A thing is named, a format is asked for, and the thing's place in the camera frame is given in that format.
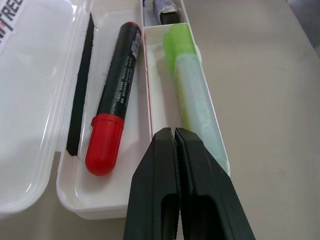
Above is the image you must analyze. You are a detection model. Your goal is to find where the green highlighter pen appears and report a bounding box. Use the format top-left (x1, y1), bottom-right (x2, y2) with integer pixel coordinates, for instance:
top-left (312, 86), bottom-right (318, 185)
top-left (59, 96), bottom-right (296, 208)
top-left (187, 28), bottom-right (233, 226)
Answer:
top-left (162, 24), bottom-right (230, 173)

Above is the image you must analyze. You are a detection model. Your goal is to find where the worn eraser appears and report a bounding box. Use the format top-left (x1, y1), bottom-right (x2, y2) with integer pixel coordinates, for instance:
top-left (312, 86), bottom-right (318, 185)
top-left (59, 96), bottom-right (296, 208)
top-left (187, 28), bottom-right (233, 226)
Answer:
top-left (152, 0), bottom-right (181, 25)

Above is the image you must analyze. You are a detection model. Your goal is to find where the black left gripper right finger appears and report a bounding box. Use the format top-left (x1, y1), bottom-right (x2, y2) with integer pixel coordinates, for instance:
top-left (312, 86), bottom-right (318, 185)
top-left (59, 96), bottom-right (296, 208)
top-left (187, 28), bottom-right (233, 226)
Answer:
top-left (174, 127), bottom-right (256, 240)

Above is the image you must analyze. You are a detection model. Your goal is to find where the black marker with red cap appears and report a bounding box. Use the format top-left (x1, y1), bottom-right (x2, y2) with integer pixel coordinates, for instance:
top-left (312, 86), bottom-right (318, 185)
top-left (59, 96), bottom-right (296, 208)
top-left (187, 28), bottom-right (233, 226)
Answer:
top-left (84, 21), bottom-right (143, 177)

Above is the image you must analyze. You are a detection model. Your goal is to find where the white Unitree plastic pencil case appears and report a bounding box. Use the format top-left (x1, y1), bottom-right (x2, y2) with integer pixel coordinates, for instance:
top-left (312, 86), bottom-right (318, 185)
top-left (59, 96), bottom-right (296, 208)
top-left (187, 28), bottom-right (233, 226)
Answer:
top-left (0, 0), bottom-right (232, 221)

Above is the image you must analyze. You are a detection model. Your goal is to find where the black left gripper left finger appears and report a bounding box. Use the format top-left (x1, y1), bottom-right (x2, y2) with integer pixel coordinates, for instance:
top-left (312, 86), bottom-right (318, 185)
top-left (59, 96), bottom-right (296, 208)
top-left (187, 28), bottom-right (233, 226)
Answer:
top-left (124, 127), bottom-right (181, 240)

